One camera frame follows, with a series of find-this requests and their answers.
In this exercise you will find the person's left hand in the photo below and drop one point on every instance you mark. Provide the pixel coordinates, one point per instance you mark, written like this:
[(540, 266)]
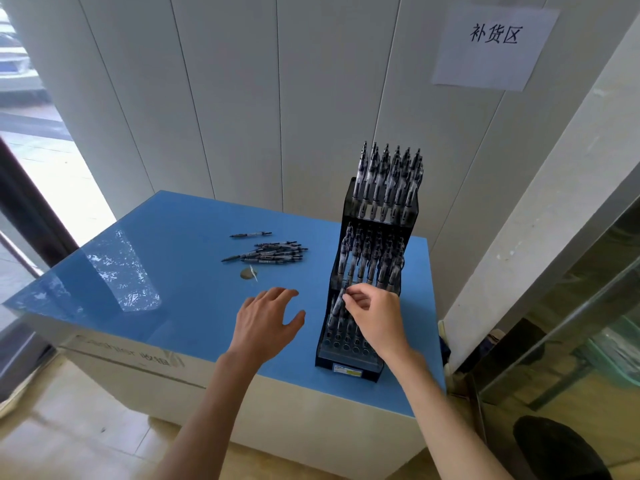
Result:
[(260, 329)]

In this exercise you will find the person's right hand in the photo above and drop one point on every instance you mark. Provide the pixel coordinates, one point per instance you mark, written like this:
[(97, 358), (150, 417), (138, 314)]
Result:
[(382, 322)]

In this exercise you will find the black transparent pen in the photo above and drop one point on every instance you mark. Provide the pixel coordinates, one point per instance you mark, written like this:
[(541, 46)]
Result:
[(339, 302)]

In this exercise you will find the row of black pens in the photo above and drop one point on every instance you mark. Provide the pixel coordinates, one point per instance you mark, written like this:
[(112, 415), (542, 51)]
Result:
[(380, 184), (332, 324), (365, 259)]

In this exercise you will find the black tiered pen display stand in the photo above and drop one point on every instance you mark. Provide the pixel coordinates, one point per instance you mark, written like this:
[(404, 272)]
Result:
[(370, 374)]

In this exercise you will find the pile of black pens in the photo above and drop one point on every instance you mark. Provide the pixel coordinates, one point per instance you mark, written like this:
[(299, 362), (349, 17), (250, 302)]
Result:
[(275, 254)]

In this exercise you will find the person's right forearm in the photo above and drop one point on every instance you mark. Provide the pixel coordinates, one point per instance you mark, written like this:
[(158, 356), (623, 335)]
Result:
[(450, 429)]

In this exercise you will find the person's left forearm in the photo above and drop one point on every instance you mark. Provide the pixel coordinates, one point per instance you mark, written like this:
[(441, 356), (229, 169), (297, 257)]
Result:
[(200, 424)]

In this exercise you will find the small round brown disc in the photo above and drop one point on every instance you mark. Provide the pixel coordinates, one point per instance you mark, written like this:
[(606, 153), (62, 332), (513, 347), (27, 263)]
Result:
[(247, 273)]

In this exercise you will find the dark blue bag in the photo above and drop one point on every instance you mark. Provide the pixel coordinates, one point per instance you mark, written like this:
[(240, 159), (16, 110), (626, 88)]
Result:
[(445, 352)]

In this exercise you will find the blue table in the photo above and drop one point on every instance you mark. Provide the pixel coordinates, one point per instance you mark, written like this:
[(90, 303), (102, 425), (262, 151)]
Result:
[(175, 319)]

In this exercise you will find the green plastic basket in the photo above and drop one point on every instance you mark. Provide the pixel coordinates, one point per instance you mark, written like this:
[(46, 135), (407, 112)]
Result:
[(595, 352)]

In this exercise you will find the black round object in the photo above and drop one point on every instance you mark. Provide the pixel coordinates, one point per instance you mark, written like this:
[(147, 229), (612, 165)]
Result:
[(555, 454)]

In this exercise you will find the steel framed glass partition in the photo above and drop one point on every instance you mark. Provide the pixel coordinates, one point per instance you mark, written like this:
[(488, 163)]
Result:
[(590, 229)]

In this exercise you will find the dark framed glass door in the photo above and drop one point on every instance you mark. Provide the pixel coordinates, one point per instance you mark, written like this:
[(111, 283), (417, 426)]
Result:
[(35, 214)]

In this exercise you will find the white paper sign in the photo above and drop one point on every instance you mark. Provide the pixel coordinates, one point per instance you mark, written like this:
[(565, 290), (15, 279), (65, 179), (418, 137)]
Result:
[(495, 64)]

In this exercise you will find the white parked car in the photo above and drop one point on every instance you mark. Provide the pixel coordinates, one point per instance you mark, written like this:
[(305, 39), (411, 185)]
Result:
[(15, 69)]

